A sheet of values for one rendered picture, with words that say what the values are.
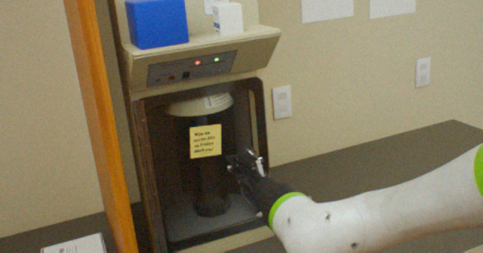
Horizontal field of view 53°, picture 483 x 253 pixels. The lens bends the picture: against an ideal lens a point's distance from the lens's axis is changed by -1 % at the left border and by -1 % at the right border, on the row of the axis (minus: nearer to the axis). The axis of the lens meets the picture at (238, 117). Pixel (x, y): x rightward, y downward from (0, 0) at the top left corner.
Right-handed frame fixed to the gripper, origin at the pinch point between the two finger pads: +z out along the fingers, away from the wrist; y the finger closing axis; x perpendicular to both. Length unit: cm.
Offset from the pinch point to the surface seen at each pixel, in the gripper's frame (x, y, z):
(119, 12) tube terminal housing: 19.3, 38.5, 5.3
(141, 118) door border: 19.2, 15.3, 4.2
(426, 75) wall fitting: -101, -8, 48
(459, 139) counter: -99, -29, 28
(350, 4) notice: -67, 25, 48
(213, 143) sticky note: 3.8, 5.5, 4.0
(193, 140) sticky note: 8.4, 7.2, 4.1
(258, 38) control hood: -6.2, 29.8, -5.9
